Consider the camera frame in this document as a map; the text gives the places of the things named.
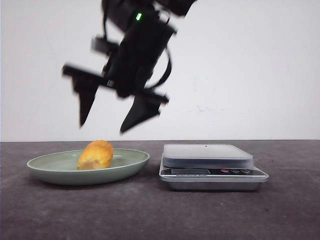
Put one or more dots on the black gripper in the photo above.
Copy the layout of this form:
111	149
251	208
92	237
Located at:
127	71

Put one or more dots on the yellow corn cob piece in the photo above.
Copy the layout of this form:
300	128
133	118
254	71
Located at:
97	155

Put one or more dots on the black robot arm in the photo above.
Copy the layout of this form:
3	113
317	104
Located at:
122	13

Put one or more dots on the green shallow plate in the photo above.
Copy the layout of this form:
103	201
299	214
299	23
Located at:
60	168

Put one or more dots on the silver digital kitchen scale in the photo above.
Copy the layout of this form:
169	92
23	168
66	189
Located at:
209	167

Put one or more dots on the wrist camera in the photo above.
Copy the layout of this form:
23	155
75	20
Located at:
101	45

